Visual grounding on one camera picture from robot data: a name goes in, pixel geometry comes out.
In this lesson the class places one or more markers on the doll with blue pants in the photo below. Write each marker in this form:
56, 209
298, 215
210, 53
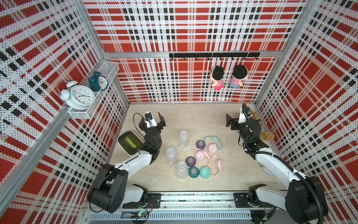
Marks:
240, 73

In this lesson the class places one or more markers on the pink pig cap right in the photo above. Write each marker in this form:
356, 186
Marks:
212, 148

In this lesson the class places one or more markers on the doll with pink pants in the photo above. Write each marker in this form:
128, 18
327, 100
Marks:
216, 77

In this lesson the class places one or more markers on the clear baby bottle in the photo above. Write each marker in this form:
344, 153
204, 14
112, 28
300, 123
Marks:
171, 156
182, 170
184, 139

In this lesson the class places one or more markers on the green circuit board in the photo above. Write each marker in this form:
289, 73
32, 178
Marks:
134, 215

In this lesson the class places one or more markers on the black hook rail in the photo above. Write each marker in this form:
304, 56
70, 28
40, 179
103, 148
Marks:
215, 55

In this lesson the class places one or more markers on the brown teddy bear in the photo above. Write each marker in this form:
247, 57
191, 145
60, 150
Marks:
265, 135

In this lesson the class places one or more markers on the clear baby bottle bottom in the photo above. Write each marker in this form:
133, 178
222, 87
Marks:
182, 170

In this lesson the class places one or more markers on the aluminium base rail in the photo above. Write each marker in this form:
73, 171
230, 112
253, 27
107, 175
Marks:
190, 206

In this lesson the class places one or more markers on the clear baby bottle top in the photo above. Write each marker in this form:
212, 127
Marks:
184, 139

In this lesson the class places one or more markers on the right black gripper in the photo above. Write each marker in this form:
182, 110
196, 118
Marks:
229, 119

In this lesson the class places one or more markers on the white wire shelf basket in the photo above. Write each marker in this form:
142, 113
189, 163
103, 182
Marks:
107, 69

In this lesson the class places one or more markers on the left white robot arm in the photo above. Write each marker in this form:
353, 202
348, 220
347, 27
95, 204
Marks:
110, 189

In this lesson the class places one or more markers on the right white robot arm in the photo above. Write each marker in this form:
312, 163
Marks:
303, 199

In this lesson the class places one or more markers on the small white alarm clock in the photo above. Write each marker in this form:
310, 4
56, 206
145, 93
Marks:
266, 170

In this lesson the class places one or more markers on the teal alarm clock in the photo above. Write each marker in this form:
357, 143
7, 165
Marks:
98, 82

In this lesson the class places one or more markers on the large white alarm clock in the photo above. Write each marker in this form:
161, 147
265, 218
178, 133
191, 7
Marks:
78, 97

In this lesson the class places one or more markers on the clear baby bottle middle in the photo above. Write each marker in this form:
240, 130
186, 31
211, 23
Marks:
171, 156

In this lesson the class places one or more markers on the mint green bottle cap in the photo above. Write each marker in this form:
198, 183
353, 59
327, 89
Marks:
205, 172

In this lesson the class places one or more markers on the pink pig cap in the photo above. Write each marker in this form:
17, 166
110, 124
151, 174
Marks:
212, 148
200, 155

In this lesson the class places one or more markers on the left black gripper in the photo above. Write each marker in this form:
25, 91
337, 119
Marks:
161, 124

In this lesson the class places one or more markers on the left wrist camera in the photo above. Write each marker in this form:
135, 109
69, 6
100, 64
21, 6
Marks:
149, 119

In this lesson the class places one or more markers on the pink pig cap left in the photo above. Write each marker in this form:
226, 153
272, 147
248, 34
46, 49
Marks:
200, 155

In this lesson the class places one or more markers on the white green sterilizer box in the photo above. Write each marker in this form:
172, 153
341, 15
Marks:
130, 142

